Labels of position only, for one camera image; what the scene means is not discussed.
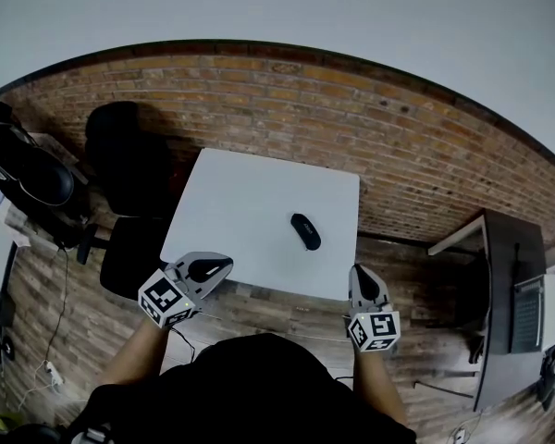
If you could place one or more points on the person's black shirt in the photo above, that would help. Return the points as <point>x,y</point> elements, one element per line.
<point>250,396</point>

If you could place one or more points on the dark desk white frame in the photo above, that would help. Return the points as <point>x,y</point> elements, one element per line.
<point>504,248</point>

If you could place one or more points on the grey body-worn device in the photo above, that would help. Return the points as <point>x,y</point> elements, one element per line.
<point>92,435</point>

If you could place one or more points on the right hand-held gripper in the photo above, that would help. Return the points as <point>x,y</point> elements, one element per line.
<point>374,331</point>

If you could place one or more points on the black rounded device white trim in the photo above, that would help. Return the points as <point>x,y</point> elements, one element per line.
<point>46,183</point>

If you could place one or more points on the black office chair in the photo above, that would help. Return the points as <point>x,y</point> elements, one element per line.
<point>125,164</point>

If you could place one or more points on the grey laptop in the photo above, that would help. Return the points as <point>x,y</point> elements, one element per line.
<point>527,317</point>

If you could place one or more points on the person's left forearm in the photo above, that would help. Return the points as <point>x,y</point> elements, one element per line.
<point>134,354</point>

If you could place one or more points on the black round caster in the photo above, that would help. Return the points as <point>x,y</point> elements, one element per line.
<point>7,347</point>

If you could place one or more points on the wooden crate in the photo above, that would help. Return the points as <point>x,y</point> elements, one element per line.
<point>57,148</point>

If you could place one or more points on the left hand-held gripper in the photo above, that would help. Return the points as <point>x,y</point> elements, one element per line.
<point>166,299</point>

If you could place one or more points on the white wall plug adapter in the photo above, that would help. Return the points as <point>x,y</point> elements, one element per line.
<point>459,435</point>

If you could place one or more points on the person's right forearm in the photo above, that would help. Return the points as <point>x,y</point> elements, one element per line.
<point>377,386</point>

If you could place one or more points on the black desk chair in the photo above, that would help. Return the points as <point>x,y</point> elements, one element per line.
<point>474,294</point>

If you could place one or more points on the black oval plastic case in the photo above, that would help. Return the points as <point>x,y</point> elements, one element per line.
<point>306,231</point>

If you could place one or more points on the white power strip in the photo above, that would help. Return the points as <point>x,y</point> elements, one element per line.
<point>53,373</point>

